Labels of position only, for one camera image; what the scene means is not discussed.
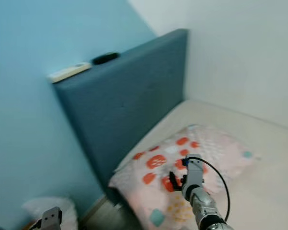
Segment pink pillow orange patches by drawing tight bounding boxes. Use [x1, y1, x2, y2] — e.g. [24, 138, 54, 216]
[108, 124, 260, 230]

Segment mattress with beige sheet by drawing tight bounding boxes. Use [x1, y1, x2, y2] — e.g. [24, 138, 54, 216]
[110, 100, 288, 230]

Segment blue upholstered headboard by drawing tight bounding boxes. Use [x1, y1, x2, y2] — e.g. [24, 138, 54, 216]
[54, 29, 189, 204]

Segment black oval object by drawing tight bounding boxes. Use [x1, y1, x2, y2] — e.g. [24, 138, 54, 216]
[91, 52, 120, 66]

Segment white remote control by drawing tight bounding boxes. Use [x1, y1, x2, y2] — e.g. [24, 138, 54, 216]
[48, 62, 92, 83]

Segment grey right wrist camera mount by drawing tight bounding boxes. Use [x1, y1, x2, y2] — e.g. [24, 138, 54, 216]
[182, 158, 205, 190]

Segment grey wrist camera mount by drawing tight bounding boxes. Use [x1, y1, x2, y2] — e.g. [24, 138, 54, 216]
[182, 158, 205, 190]
[41, 206, 63, 230]

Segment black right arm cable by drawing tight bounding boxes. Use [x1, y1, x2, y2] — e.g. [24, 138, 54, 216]
[185, 157, 231, 222]

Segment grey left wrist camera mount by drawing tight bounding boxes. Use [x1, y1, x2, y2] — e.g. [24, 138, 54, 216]
[41, 206, 63, 230]

